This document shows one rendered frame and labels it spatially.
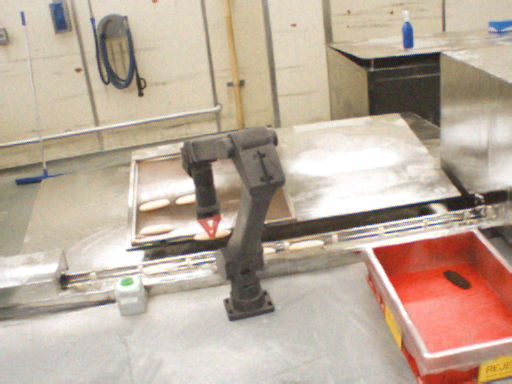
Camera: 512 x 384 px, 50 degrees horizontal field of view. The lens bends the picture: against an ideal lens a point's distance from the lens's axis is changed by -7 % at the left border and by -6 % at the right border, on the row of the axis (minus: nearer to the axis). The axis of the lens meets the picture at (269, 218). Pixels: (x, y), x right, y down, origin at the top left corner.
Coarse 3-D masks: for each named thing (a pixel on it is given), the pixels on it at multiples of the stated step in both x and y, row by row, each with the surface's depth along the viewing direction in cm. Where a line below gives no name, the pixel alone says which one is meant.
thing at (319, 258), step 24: (360, 240) 164; (384, 240) 163; (264, 264) 158; (288, 264) 158; (312, 264) 159; (336, 264) 160; (72, 288) 156; (96, 288) 155; (168, 288) 156; (192, 288) 157; (0, 312) 152; (24, 312) 153
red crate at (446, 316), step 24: (456, 264) 154; (408, 288) 147; (432, 288) 145; (456, 288) 144; (480, 288) 143; (384, 312) 137; (408, 312) 138; (432, 312) 137; (456, 312) 135; (480, 312) 134; (504, 312) 133; (432, 336) 128; (456, 336) 127; (480, 336) 126; (504, 336) 125; (408, 360) 121
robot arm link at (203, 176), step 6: (192, 168) 152; (198, 168) 151; (204, 168) 151; (210, 168) 151; (192, 174) 152; (198, 174) 150; (204, 174) 151; (210, 174) 152; (198, 180) 151; (204, 180) 151; (210, 180) 152; (198, 186) 152; (204, 186) 152
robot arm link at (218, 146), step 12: (228, 132) 127; (192, 144) 143; (204, 144) 136; (216, 144) 116; (228, 144) 111; (276, 144) 116; (192, 156) 146; (204, 156) 139; (216, 156) 130; (228, 156) 112
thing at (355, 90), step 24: (336, 48) 369; (360, 48) 357; (384, 48) 347; (408, 48) 336; (432, 48) 329; (456, 48) 321; (336, 72) 387; (360, 72) 328; (384, 72) 318; (408, 72) 319; (432, 72) 321; (336, 96) 400; (360, 96) 339; (384, 96) 323; (408, 96) 325; (432, 96) 327; (432, 120) 334
